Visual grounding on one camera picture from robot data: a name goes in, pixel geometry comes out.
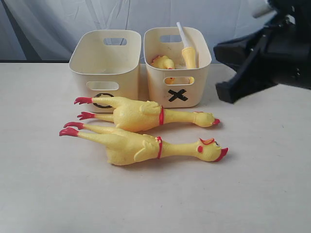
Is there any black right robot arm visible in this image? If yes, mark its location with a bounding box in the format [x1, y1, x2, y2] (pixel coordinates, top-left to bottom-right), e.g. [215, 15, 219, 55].
[213, 0, 311, 103]

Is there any headless rubber chicken body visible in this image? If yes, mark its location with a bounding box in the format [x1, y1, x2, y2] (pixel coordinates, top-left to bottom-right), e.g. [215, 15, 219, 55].
[150, 55, 195, 85]

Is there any cream bin marked X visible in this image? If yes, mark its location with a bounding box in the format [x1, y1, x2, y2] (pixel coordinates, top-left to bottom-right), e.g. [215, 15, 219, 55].
[143, 27, 211, 108]

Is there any blue-grey backdrop curtain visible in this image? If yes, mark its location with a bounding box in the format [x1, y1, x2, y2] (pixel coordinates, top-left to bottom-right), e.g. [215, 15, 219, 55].
[0, 0, 272, 61]

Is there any cream bin marked O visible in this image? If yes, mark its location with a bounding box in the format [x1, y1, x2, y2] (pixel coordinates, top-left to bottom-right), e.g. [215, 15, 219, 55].
[69, 30, 141, 100]

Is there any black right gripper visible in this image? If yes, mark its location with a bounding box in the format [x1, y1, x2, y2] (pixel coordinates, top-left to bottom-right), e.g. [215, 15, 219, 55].
[213, 14, 311, 104]

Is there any yellow rubber chicken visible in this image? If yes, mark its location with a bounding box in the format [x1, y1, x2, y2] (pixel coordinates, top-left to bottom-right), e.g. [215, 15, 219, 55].
[74, 97, 220, 132]
[59, 122, 228, 166]

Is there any chicken neck with white squeaker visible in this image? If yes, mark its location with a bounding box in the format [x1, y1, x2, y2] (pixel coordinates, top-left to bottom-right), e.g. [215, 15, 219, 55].
[176, 22, 196, 69]

